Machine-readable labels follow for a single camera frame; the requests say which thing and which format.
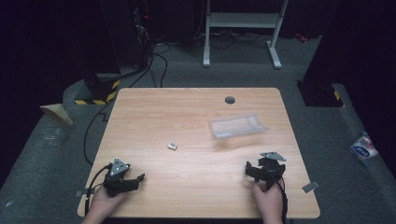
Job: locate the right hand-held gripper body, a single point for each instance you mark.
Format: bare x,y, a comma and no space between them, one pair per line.
272,169

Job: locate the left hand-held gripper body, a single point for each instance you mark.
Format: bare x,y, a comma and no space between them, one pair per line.
115,174

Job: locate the person's right hand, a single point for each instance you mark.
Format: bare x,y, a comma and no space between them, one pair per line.
268,200

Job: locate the person's left hand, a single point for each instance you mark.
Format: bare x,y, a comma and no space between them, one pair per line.
104,202

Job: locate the grey tape strip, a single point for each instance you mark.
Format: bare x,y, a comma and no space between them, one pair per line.
81,193
310,187

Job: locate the clear plastic tray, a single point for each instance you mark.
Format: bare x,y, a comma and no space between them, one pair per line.
236,126

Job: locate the small white eraser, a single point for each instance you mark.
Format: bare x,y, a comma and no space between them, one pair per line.
172,146

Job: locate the round grey table grommet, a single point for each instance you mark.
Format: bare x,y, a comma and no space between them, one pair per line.
230,100

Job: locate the tan cardboard piece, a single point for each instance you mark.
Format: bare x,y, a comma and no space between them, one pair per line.
57,112

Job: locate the black yellow striped stand base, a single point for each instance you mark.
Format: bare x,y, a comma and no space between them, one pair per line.
99,90

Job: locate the black stand base yellow corner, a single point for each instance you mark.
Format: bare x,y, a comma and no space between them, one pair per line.
320,95

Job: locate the white and blue plastic packet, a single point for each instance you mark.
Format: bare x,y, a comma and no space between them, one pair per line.
363,146

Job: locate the small red device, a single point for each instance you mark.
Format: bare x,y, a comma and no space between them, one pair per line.
301,38

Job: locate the white metal stand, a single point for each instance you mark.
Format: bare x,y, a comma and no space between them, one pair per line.
243,20

